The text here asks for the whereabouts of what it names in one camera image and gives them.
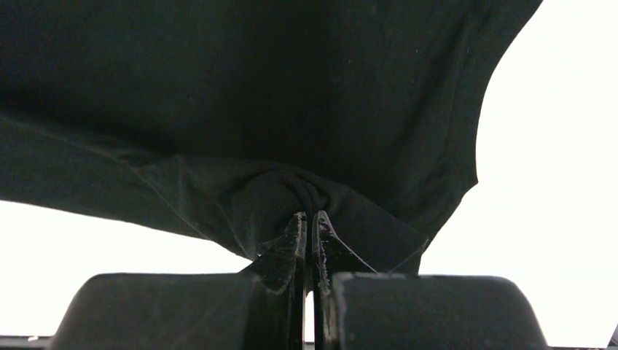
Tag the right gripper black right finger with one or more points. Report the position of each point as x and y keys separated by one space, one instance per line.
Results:
x=358 y=308

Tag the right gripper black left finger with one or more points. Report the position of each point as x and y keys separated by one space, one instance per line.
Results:
x=259 y=307

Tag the black t-shirt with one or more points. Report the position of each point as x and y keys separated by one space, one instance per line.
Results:
x=222 y=119

